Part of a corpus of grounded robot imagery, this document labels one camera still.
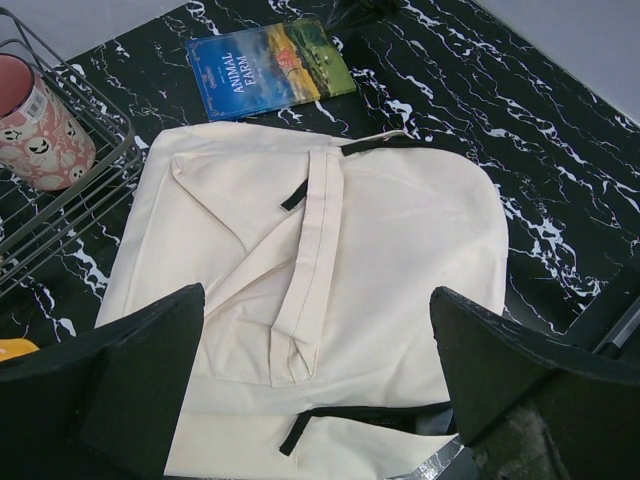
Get pink patterned mug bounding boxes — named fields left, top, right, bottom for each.
left=1, top=54, right=96, bottom=191

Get cream canvas student bag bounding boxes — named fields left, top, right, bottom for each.
left=97, top=122, right=508, bottom=479

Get Animal Farm paperback book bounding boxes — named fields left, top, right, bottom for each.
left=186, top=18, right=356, bottom=122

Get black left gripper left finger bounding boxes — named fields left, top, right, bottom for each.
left=1, top=284, right=204, bottom=479

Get orange dotted plate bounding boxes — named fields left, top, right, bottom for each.
left=0, top=338, right=39, bottom=362

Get wire dish rack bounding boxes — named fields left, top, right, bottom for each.
left=1, top=9, right=142, bottom=296

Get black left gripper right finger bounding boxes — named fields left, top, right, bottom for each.
left=430, top=287, right=639, bottom=479

